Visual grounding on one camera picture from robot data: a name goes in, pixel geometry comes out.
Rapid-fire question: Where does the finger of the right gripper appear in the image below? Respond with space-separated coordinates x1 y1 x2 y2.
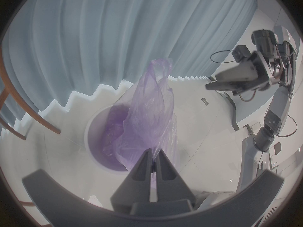
205 79 268 97
214 61 259 82

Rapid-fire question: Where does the white trash bin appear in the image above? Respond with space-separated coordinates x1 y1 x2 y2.
84 104 142 175

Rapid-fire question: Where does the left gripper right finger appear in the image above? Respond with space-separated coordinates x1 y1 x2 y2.
155 148 196 209

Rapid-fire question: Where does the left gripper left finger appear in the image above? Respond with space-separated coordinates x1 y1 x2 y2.
110 148 152 215

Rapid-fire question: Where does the white chair with wooden legs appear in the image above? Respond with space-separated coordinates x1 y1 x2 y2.
0 44 61 209

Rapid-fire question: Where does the purple plastic bag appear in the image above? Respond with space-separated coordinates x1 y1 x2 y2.
102 58 178 201

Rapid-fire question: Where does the pale blue curtain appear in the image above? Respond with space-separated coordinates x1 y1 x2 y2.
2 0 258 137

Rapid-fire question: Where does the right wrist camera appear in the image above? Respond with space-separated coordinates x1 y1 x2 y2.
232 45 252 63

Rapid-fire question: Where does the black cable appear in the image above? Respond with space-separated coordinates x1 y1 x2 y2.
276 115 298 137
210 50 238 64

